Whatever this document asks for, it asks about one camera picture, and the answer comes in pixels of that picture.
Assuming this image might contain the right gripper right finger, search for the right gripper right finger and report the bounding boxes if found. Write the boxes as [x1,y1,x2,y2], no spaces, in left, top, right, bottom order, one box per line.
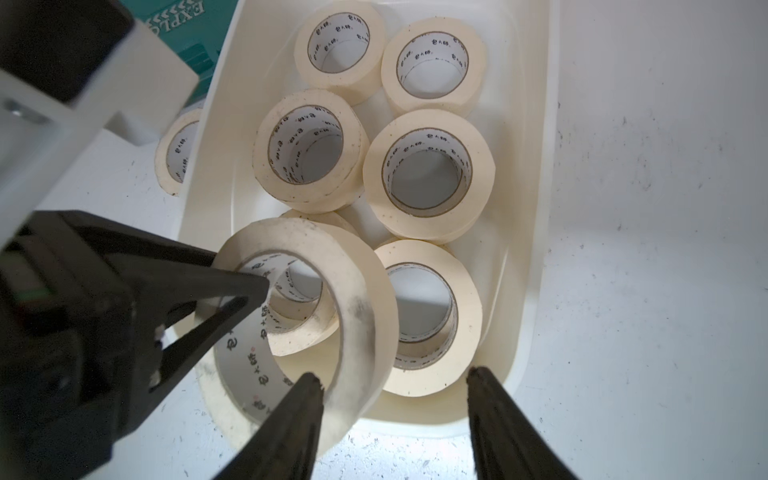
[467,367,575,479]

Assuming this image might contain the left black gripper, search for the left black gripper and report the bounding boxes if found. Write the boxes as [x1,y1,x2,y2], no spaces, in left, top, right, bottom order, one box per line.
[1,210,267,479]

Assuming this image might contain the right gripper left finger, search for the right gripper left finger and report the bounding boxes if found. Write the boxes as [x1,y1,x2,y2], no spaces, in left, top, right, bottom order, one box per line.
[217,373,324,480]

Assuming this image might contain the masking tape roll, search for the masking tape roll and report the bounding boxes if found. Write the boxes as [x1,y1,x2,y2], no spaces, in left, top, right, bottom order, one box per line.
[154,101,204,196]
[381,17,487,117]
[263,208,361,357]
[294,1,388,106]
[363,109,496,244]
[375,240,483,397]
[252,89,370,214]
[197,218,399,454]

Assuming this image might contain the white plastic storage tray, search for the white plastic storage tray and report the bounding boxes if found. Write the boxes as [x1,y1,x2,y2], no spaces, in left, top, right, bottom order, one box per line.
[179,1,557,438]

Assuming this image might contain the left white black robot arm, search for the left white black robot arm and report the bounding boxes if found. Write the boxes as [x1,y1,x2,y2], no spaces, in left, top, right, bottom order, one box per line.
[1,1,267,479]

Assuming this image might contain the green tool case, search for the green tool case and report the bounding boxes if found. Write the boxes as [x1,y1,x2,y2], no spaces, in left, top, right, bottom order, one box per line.
[120,0,238,105]

